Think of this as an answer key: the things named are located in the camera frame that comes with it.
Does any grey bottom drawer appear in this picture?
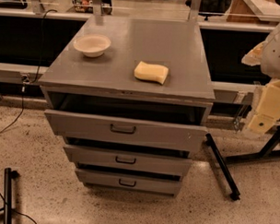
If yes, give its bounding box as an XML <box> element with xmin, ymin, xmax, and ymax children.
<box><xmin>76</xmin><ymin>169</ymin><xmax>181</xmax><ymax>196</ymax></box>

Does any black cable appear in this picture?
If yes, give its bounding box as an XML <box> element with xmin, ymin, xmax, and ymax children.
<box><xmin>0</xmin><ymin>6</ymin><xmax>59</xmax><ymax>139</ymax></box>

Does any black stand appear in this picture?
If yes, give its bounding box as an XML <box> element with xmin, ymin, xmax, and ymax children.
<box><xmin>203</xmin><ymin>111</ymin><xmax>280</xmax><ymax>204</ymax></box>
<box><xmin>0</xmin><ymin>168</ymin><xmax>18</xmax><ymax>224</ymax></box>

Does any grey drawer cabinet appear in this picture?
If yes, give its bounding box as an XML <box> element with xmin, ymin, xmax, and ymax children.
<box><xmin>39</xmin><ymin>16</ymin><xmax>215</xmax><ymax>196</ymax></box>

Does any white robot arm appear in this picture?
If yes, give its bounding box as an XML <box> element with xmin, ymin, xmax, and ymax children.
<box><xmin>241</xmin><ymin>22</ymin><xmax>280</xmax><ymax>135</ymax></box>

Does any white bowl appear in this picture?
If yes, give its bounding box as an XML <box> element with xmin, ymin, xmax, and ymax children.
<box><xmin>73</xmin><ymin>34</ymin><xmax>111</xmax><ymax>58</ymax></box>

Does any grey top drawer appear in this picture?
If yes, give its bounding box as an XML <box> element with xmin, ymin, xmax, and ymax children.
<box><xmin>45</xmin><ymin>110</ymin><xmax>206</xmax><ymax>153</ymax></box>

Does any yellow sponge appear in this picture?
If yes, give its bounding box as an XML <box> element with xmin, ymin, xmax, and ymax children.
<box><xmin>134</xmin><ymin>61</ymin><xmax>169</xmax><ymax>84</ymax></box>

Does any grey railing frame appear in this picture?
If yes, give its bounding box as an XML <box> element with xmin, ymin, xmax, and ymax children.
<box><xmin>0</xmin><ymin>0</ymin><xmax>280</xmax><ymax>108</ymax></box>

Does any grey drawer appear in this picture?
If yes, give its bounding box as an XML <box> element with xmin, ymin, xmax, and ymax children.
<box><xmin>45</xmin><ymin>110</ymin><xmax>206</xmax><ymax>153</ymax></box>
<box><xmin>76</xmin><ymin>169</ymin><xmax>181</xmax><ymax>196</ymax></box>
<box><xmin>64</xmin><ymin>145</ymin><xmax>191</xmax><ymax>176</ymax></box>

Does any black stand left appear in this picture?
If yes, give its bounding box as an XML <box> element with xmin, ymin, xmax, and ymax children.
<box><xmin>0</xmin><ymin>168</ymin><xmax>18</xmax><ymax>224</ymax></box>

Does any black stand right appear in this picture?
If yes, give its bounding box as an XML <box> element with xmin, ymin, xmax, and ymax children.
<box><xmin>203</xmin><ymin>111</ymin><xmax>280</xmax><ymax>204</ymax></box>

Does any grey middle drawer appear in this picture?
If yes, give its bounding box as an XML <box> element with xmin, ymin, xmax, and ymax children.
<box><xmin>64</xmin><ymin>145</ymin><xmax>191</xmax><ymax>176</ymax></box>

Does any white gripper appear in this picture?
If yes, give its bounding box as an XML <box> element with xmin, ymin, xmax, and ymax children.
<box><xmin>246</xmin><ymin>79</ymin><xmax>280</xmax><ymax>135</ymax></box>

